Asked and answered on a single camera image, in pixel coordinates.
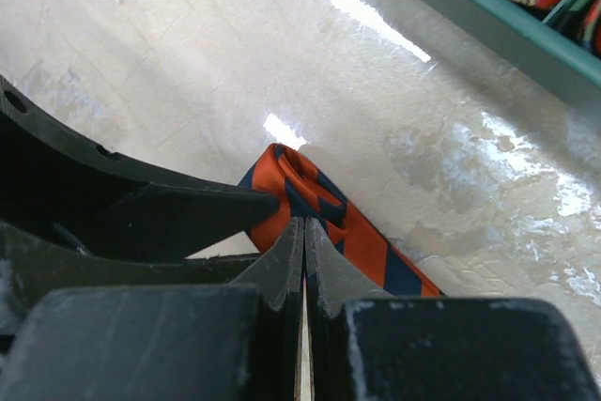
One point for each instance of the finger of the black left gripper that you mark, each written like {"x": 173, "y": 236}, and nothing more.
{"x": 69, "y": 190}
{"x": 32, "y": 267}

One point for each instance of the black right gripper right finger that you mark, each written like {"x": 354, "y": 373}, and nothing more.
{"x": 370, "y": 345}

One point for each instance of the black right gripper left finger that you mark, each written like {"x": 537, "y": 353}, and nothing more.
{"x": 233, "y": 341}

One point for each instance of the orange navy striped tie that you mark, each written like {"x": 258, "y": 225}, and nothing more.
{"x": 304, "y": 191}

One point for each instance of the rolled dark multicolour tie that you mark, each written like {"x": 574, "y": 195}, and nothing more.
{"x": 581, "y": 24}

